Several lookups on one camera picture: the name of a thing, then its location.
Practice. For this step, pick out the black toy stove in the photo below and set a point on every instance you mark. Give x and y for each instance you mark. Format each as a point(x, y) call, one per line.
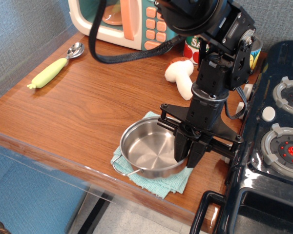
point(259, 185)

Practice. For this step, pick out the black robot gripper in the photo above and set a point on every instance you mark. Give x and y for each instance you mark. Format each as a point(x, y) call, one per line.
point(199, 127)

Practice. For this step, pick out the teal folded cloth napkin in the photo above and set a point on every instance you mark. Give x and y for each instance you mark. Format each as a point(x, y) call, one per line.
point(161, 186)

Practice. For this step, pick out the plush white mushroom toy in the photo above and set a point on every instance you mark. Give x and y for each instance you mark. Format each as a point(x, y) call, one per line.
point(179, 71)

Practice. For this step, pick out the spoon with green handle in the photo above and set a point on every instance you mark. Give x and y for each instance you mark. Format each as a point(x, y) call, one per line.
point(46, 75)

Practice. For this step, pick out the tomato sauce can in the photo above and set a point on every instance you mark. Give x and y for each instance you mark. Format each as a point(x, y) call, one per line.
point(191, 49)

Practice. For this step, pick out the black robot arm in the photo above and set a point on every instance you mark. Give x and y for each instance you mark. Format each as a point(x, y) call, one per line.
point(226, 34)

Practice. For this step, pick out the black table leg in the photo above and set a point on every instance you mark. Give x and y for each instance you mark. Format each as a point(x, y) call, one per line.
point(91, 212)

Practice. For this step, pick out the toy microwave oven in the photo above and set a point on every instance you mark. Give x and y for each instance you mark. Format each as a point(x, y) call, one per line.
point(133, 24)

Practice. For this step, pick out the stainless steel bowl with handles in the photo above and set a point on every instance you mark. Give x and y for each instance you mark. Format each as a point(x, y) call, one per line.
point(149, 150)

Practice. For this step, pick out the pineapple slices can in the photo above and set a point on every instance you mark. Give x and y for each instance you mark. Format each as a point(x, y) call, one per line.
point(255, 52)

